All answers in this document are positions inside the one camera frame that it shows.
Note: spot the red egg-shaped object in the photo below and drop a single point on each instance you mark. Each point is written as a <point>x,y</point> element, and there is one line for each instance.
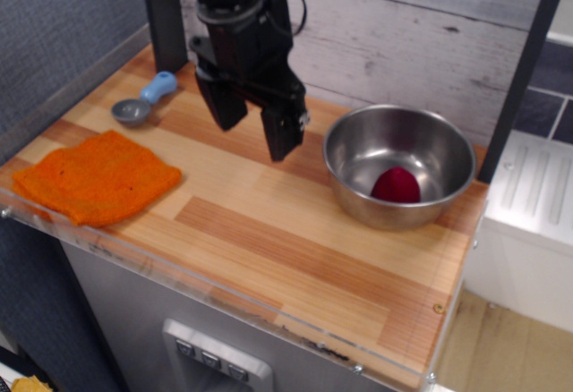
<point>397,185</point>

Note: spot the clear acrylic edge guard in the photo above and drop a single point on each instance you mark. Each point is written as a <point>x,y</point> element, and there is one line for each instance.
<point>322,320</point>

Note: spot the white toy sink unit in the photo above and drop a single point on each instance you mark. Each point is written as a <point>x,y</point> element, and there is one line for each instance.
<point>522,258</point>

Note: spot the grey scoop blue handle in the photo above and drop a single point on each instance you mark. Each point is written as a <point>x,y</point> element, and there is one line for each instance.
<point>133,112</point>

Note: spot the silver toy fridge cabinet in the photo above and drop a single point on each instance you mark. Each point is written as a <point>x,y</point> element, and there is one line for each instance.
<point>164,340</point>

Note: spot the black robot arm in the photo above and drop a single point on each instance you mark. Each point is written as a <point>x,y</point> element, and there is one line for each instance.
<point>244,59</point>

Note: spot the stainless steel bowl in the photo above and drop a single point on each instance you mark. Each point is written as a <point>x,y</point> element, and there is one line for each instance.
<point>365,143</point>

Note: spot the orange knitted cloth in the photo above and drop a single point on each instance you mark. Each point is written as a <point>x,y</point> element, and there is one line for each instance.
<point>100,182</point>

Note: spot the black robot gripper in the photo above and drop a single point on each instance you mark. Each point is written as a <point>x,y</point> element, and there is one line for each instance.
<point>244,58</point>

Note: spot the black left frame post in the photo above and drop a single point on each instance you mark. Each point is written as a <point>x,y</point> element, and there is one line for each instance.
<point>167,34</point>

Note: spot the black right frame post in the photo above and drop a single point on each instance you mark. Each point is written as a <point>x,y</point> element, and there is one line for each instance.
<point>532,49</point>

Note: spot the yellow object bottom left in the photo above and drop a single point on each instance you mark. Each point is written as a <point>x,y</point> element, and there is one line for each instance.
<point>30,384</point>

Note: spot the black frame post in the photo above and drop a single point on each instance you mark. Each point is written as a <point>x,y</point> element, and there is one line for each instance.
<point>532,49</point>
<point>167,34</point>

